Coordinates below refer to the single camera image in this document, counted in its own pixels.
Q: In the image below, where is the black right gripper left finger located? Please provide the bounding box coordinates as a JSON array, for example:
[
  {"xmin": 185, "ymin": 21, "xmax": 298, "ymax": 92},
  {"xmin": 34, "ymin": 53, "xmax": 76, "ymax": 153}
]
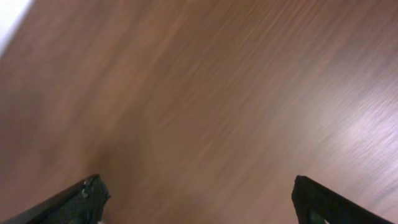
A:
[{"xmin": 3, "ymin": 174, "xmax": 110, "ymax": 224}]

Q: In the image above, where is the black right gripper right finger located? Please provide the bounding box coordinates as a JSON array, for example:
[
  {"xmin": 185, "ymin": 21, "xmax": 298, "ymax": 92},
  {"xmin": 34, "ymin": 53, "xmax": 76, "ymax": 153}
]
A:
[{"xmin": 292, "ymin": 175, "xmax": 392, "ymax": 224}]

